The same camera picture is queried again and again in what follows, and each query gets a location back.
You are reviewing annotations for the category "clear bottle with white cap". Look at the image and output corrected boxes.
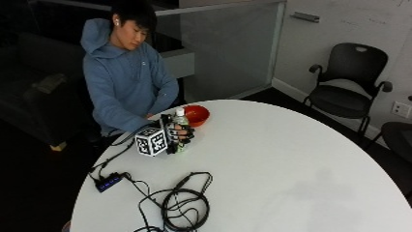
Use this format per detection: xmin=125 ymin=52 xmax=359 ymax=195
xmin=171 ymin=106 xmax=191 ymax=153

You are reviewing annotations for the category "red bowl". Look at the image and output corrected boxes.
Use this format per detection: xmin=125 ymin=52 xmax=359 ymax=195
xmin=183 ymin=104 xmax=211 ymax=128

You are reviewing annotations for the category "white marker cube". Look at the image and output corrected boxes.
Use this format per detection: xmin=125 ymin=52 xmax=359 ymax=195
xmin=133 ymin=127 xmax=168 ymax=158

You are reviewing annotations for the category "person in blue hoodie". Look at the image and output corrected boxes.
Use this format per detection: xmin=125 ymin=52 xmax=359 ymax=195
xmin=80 ymin=0 xmax=180 ymax=138

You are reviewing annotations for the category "black hub with blue lights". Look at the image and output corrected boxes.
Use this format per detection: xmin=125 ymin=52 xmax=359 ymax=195
xmin=93 ymin=172 xmax=125 ymax=193

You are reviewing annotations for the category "grey sofa cushion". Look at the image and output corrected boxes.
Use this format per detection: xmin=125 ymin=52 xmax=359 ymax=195
xmin=29 ymin=72 xmax=68 ymax=95

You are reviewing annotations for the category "dark sofa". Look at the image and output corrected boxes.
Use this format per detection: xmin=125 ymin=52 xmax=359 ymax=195
xmin=0 ymin=31 xmax=96 ymax=152

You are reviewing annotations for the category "black office chair with armrests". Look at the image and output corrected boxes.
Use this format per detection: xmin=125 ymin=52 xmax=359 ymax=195
xmin=301 ymin=42 xmax=393 ymax=140

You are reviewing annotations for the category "dark round chair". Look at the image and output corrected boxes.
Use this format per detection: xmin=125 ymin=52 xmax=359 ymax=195
xmin=367 ymin=121 xmax=412 ymax=163

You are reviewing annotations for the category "thin black glove cable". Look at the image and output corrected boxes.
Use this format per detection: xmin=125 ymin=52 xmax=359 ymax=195
xmin=88 ymin=128 xmax=152 ymax=180

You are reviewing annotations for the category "coiled black cable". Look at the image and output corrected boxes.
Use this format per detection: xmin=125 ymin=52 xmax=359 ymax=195
xmin=121 ymin=171 xmax=215 ymax=232

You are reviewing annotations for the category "glass partition with metal frame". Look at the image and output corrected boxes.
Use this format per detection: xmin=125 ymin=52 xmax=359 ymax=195
xmin=153 ymin=0 xmax=288 ymax=103

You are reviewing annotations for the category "grey metal wall handle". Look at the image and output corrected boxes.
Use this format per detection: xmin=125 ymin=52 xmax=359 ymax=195
xmin=289 ymin=12 xmax=321 ymax=24

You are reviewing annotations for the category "white wall outlet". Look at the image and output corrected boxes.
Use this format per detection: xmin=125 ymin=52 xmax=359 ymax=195
xmin=391 ymin=101 xmax=412 ymax=119

